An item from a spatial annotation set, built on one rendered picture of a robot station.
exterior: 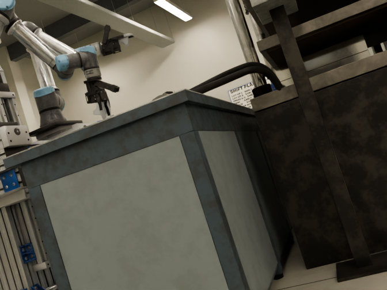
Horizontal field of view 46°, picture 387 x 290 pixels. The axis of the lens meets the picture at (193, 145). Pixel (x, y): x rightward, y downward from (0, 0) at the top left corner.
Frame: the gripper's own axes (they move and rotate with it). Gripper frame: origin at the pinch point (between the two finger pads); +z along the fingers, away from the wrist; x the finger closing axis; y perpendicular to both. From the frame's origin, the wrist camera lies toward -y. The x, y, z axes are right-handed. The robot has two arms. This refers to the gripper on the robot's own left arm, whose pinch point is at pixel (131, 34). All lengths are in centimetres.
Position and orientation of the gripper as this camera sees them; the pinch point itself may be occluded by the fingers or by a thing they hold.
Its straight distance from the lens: 282.4
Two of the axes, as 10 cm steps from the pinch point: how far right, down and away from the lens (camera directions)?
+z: 9.5, -3.0, 0.5
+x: 0.7, 0.6, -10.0
